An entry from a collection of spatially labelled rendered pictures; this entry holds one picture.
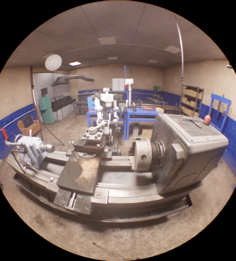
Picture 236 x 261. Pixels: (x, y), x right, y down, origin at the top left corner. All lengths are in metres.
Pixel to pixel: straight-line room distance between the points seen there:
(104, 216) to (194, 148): 1.05
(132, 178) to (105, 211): 0.53
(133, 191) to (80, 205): 0.42
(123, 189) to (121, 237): 0.98
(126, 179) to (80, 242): 1.27
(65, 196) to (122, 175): 0.57
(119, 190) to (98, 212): 0.51
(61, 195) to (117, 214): 0.64
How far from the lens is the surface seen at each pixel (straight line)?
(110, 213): 1.15
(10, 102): 4.80
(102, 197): 0.70
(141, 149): 0.53
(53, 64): 4.23
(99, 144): 0.74
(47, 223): 1.93
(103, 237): 1.57
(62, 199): 0.79
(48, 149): 0.86
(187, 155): 0.46
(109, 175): 0.96
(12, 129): 4.76
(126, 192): 0.76
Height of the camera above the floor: 1.54
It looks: 29 degrees down
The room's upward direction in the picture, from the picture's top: straight up
